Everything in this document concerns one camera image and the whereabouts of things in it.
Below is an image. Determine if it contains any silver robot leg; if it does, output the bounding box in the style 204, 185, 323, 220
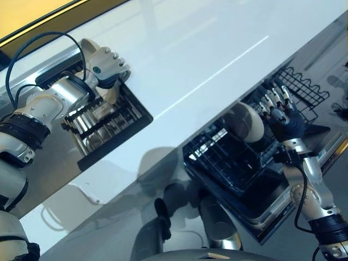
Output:
198, 195, 243, 251

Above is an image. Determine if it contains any black dish rack in sink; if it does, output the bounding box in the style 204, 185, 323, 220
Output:
60, 78, 154, 172

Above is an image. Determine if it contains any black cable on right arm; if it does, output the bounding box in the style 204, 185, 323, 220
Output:
294, 159, 320, 232

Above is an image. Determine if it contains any dark dishwasher lower rack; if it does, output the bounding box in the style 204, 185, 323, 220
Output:
181, 117, 289, 194

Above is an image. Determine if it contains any grey robot torso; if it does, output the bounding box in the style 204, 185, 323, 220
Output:
151, 248, 276, 261

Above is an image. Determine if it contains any black wire dishwasher upper rack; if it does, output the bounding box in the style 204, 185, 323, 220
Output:
273, 66, 331, 123

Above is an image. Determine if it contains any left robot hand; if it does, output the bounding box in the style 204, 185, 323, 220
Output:
87, 46, 134, 89

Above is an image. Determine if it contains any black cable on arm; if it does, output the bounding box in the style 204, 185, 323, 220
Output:
294, 159, 320, 232
5, 31, 87, 107

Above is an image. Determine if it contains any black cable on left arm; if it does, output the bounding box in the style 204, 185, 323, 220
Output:
5, 31, 87, 107

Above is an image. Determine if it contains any stainless steel sink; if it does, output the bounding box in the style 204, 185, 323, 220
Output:
0, 45, 156, 219

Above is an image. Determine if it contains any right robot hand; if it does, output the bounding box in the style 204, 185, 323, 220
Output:
258, 84, 307, 143

